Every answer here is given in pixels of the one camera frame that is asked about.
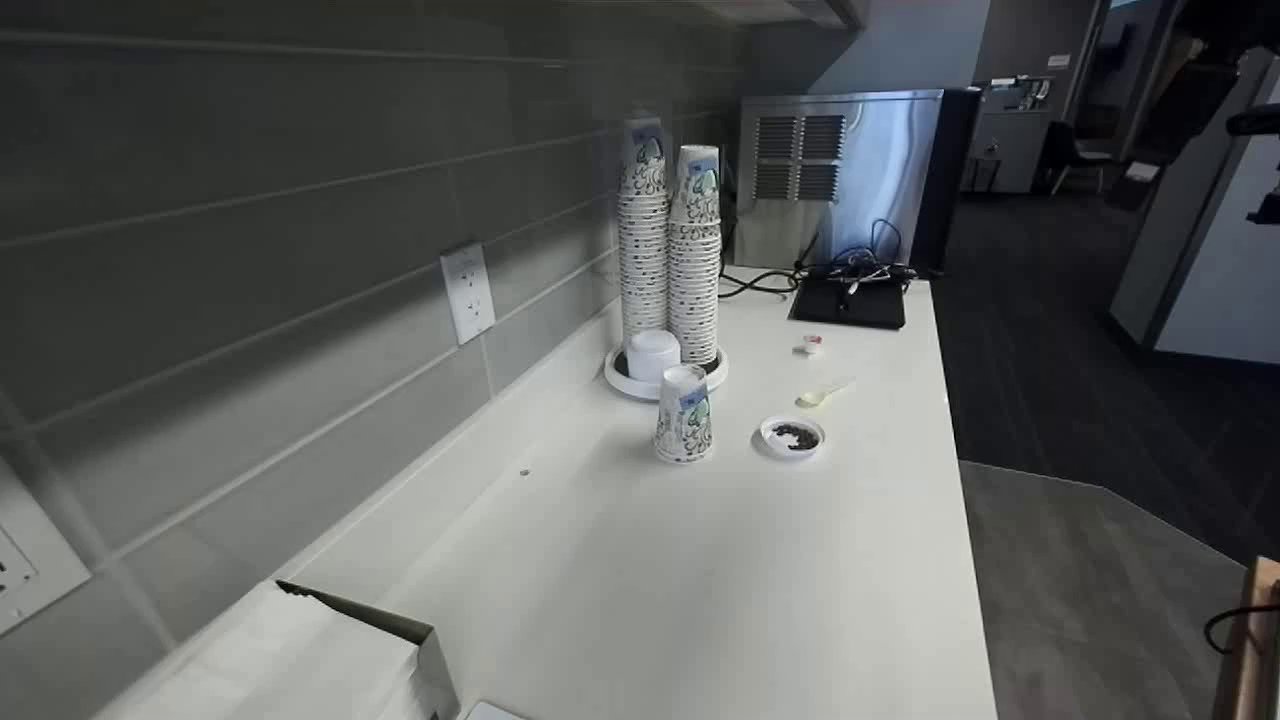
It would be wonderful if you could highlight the black counter cable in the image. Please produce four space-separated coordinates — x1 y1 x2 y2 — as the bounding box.
714 264 807 303

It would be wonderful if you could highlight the white cabinet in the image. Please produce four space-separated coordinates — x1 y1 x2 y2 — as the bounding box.
1108 43 1280 374

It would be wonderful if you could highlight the small yellowish counter item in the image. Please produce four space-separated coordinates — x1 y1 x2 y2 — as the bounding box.
792 382 856 413

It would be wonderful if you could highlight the black electronics box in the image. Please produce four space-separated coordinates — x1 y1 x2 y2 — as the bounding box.
786 264 913 333

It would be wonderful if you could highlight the white round tray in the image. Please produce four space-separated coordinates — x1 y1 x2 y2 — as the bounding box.
600 342 730 403

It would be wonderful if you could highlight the white wall outlet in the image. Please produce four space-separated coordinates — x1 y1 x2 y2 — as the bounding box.
434 241 501 350
0 456 94 638

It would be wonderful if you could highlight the white open cardboard box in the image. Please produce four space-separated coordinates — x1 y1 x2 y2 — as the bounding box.
94 577 465 720

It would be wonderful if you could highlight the black floor cable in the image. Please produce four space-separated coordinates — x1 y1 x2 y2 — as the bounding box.
1201 602 1280 655

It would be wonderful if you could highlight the stainless steel appliance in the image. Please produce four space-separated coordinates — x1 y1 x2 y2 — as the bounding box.
730 84 982 277

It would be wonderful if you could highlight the wooden panel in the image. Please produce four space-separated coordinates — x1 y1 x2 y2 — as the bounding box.
1210 555 1280 720

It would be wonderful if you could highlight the white lid stack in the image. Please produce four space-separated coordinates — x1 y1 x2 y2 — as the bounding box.
618 327 683 384

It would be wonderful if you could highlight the white desk cable grommet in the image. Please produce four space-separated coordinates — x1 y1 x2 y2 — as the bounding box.
751 413 831 464

